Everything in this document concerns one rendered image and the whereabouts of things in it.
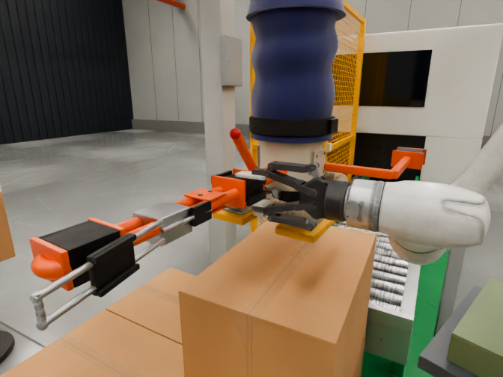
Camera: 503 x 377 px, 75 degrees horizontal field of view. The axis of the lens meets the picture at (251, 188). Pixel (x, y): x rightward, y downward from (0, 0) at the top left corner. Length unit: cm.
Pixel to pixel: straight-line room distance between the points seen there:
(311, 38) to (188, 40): 1208
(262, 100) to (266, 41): 13
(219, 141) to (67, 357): 152
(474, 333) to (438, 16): 953
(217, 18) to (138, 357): 190
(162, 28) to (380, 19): 754
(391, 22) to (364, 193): 979
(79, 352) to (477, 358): 122
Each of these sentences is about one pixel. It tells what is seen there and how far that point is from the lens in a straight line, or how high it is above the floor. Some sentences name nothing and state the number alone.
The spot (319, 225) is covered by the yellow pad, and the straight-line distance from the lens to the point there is 81.
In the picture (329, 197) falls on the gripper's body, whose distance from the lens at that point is 60.
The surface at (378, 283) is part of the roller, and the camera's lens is 175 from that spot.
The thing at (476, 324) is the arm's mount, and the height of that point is 84.
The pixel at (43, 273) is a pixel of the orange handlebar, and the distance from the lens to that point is 45.
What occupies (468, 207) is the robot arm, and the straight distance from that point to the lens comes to 58.
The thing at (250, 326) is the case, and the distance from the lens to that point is 81.
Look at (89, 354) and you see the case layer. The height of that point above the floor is 54.
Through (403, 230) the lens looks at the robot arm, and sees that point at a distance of 58.
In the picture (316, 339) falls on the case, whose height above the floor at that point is 94.
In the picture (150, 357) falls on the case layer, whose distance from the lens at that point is 132.
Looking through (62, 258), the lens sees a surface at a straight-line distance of 43.
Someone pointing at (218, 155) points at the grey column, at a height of 100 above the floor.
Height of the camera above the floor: 142
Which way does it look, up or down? 16 degrees down
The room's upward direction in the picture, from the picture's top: straight up
